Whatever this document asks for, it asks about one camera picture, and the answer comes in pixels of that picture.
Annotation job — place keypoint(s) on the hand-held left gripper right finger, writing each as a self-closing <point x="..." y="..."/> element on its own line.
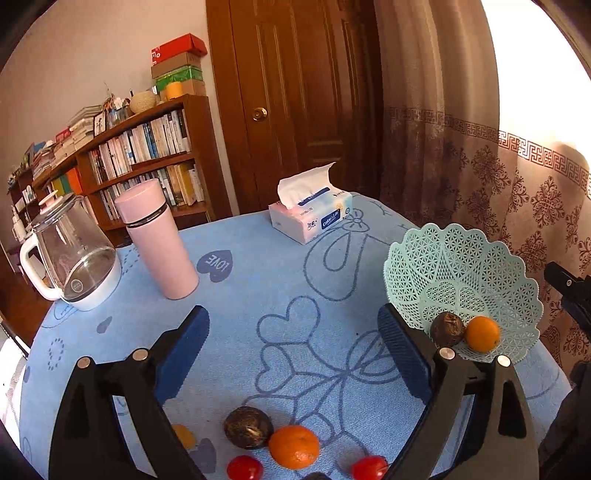
<point x="401" y="350"/>

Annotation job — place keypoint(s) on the yellow cup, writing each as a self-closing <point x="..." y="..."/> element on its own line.
<point x="176" y="91"/>

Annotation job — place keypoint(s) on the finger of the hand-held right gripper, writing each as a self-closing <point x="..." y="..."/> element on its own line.
<point x="565" y="281"/>

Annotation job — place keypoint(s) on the red cardboard box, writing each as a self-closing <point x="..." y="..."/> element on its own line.
<point x="178" y="48"/>

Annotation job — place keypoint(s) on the small orange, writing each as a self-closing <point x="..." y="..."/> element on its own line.
<point x="185" y="436"/>

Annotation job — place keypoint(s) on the stack of books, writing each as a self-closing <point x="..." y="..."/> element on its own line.
<point x="69" y="136"/>

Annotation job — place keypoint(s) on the woven straw basket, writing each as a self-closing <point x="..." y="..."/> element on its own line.
<point x="144" y="102"/>

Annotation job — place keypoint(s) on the brown wooden door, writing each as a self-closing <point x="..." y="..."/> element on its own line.
<point x="300" y="92"/>

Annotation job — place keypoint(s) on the dark brown passion fruit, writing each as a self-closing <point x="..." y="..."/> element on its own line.
<point x="447" y="328"/>
<point x="248" y="428"/>

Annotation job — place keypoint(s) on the blue printed tablecloth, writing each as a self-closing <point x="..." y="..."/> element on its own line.
<point x="277" y="286"/>

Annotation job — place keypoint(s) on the wooden bookshelf with books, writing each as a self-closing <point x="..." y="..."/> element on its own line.
<point x="203" y="152"/>

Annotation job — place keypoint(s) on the white fabric chair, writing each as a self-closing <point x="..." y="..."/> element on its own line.
<point x="11" y="392"/>

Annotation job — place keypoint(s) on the small picture frame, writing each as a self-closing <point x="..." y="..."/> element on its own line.
<point x="100" y="123"/>

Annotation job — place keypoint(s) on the brown cardboard box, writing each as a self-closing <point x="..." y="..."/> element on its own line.
<point x="178" y="64"/>

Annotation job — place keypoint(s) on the red tomato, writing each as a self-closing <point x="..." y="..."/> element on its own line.
<point x="369" y="468"/>
<point x="244" y="468"/>

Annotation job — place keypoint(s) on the mint green lattice plastic basket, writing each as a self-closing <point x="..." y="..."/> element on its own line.
<point x="461" y="277"/>

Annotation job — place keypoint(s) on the brass door knob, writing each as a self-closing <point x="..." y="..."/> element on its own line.
<point x="259" y="114"/>

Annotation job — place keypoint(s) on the large orange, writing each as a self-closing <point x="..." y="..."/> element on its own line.
<point x="293" y="446"/>

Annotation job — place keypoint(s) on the soft tissue pack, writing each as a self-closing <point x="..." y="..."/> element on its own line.
<point x="314" y="217"/>

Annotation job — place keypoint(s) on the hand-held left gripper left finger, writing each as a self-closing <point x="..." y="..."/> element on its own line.
<point x="184" y="350"/>

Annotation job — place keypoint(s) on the pink thermos bottle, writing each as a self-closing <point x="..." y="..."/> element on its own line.
<point x="157" y="244"/>

